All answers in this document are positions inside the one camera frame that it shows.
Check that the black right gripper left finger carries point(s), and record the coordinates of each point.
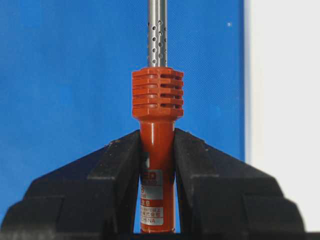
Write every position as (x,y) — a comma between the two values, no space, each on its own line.
(92,198)

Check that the orange-handled soldering iron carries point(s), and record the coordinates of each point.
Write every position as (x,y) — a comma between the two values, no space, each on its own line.
(157,102)

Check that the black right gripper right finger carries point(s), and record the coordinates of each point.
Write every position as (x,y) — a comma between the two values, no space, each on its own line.
(221,195)

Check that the large white base board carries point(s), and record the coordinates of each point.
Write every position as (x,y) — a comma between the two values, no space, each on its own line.
(282,98)

